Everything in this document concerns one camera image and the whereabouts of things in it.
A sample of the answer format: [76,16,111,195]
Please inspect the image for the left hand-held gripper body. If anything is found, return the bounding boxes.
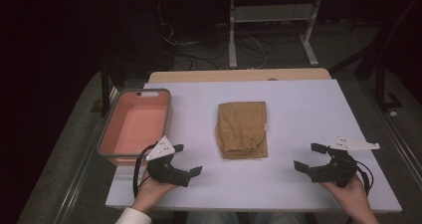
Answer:
[145,135,192,188]

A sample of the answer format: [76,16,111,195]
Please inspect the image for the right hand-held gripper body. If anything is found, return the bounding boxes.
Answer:
[308,135,381,189]

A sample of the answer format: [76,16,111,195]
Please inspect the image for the person's left hand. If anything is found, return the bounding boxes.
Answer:
[131,169,179,214]

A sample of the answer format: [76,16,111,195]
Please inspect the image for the person's right hand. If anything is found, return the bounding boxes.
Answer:
[319,175,375,219]

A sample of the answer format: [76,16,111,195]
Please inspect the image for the pink bin with grey rim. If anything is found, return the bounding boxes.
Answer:
[97,88,173,167]

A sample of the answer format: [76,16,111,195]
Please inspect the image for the folded brown pants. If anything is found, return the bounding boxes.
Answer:
[215,101,270,160]

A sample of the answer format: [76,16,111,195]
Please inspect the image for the black metal stand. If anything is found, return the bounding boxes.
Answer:
[99,59,128,117]

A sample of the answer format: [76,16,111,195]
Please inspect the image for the wooden table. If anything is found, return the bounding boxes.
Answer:
[146,67,332,85]

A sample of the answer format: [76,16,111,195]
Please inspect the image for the dark stand with base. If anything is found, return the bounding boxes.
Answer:
[330,0,422,112]

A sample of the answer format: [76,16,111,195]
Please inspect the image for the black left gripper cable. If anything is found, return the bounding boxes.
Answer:
[132,141,159,199]

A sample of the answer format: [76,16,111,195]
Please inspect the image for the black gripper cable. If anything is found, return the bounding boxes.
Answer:
[351,158,375,197]
[132,141,159,199]

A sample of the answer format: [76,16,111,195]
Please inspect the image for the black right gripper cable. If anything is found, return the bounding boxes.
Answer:
[351,158,375,197]

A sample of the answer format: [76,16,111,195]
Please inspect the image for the tangle of floor cables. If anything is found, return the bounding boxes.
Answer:
[158,20,277,71]

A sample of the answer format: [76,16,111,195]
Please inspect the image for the white metal desk frame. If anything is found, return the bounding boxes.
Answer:
[228,0,324,70]

